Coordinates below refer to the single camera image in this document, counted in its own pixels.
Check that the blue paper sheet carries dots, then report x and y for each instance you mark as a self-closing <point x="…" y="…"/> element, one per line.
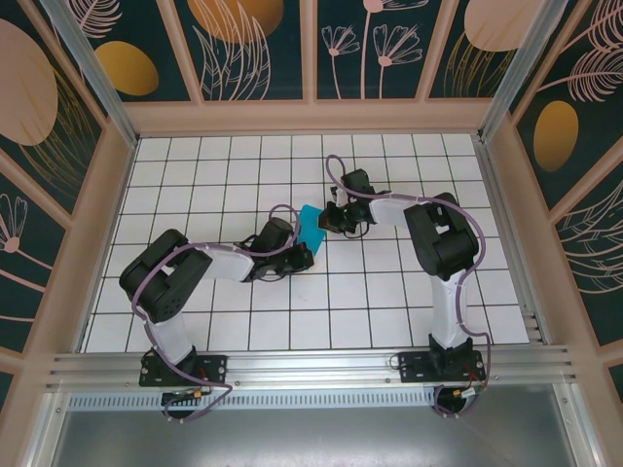
<point x="311" y="228"/>

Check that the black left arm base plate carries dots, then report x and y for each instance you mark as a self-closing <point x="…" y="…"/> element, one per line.
<point x="214" y="367"/>

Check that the long aluminium mounting rail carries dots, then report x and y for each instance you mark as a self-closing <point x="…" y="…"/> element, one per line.
<point x="311" y="367"/>

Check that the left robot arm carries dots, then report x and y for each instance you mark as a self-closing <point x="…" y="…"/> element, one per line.
<point x="165" y="277"/>

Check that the aluminium side rail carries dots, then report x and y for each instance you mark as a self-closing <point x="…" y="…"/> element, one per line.
<point x="516" y="243"/>

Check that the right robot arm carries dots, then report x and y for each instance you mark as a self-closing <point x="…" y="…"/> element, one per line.
<point x="443" y="238"/>

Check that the aluminium frame post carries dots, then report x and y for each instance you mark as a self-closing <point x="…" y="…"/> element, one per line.
<point x="521" y="68"/>
<point x="92" y="73"/>

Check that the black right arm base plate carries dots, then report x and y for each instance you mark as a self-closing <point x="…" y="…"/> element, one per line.
<point x="414" y="367"/>

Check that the grey metal sheet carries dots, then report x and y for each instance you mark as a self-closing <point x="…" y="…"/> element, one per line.
<point x="311" y="438"/>

